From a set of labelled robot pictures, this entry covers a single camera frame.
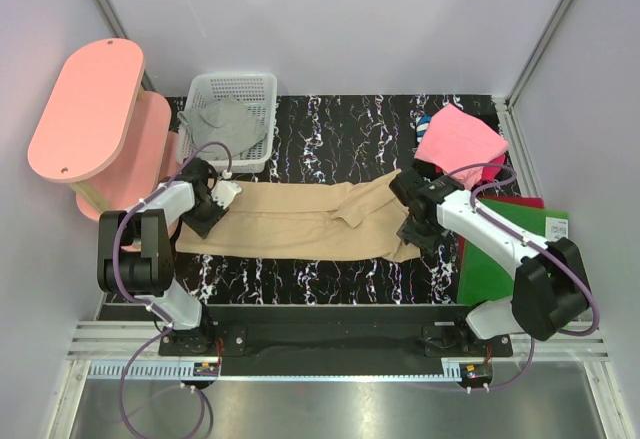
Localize beige t shirt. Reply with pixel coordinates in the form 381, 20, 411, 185
176, 171, 420, 263

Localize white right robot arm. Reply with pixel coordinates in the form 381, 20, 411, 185
390, 180, 599, 356

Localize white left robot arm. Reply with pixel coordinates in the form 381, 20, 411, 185
97, 158, 242, 355

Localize green plastic folder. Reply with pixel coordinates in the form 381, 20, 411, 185
456, 201, 569, 306

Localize magenta garment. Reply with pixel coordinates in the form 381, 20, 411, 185
479, 154, 506, 184

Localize pink folded t shirt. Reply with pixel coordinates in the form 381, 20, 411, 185
414, 104, 509, 190

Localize grey t shirt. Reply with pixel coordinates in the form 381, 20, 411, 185
178, 96, 267, 160

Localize blue white striped garment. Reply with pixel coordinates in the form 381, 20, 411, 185
415, 115, 432, 143

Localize pink tiered shelf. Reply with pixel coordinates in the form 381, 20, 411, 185
27, 38, 178, 221

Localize red plastic folder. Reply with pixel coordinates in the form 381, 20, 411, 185
458, 196, 545, 260

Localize white plastic basket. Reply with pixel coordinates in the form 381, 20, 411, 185
175, 73, 277, 174

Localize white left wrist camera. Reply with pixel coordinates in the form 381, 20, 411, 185
211, 180, 243, 209

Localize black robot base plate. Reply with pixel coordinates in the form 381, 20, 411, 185
158, 302, 514, 378

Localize white slotted cable duct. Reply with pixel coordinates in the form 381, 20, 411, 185
88, 360, 220, 381

